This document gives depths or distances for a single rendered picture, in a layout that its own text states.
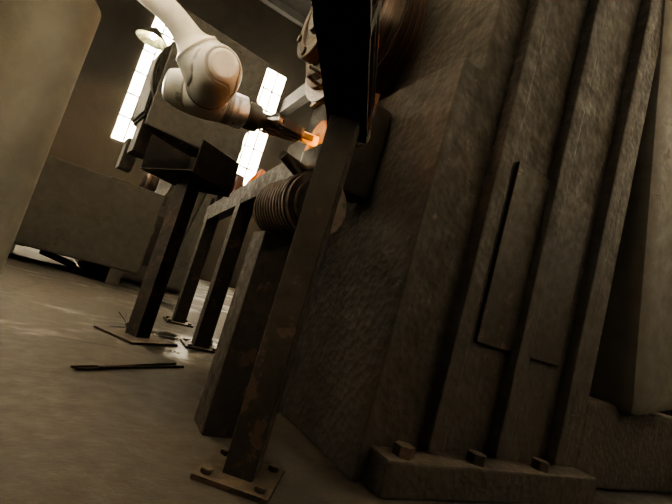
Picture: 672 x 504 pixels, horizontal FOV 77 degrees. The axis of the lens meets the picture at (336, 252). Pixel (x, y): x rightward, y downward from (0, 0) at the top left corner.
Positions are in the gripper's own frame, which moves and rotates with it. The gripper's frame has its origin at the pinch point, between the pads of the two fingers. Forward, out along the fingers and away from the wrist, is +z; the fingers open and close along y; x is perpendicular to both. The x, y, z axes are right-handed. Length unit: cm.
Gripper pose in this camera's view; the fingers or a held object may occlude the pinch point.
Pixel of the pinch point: (311, 139)
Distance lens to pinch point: 128.2
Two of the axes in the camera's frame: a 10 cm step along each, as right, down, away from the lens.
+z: 8.5, 2.2, 4.8
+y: 4.8, 0.3, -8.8
